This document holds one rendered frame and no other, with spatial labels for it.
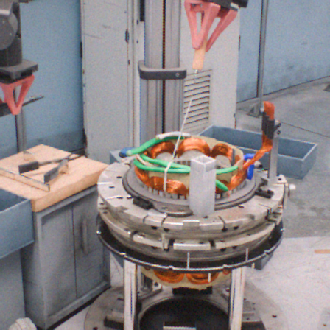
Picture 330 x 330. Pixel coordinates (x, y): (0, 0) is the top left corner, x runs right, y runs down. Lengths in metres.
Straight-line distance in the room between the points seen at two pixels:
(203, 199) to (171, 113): 0.59
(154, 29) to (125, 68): 1.86
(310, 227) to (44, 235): 2.35
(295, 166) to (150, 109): 0.40
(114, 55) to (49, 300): 2.29
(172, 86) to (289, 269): 0.50
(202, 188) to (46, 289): 0.41
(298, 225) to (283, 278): 1.95
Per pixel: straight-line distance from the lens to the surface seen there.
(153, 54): 1.57
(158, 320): 1.36
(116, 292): 1.40
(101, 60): 3.56
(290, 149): 1.49
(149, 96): 1.58
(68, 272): 1.33
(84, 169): 1.30
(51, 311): 1.33
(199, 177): 1.03
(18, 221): 1.19
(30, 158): 1.34
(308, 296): 1.47
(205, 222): 1.04
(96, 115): 3.68
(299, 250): 1.63
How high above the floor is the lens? 1.57
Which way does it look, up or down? 22 degrees down
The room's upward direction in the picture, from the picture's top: 1 degrees clockwise
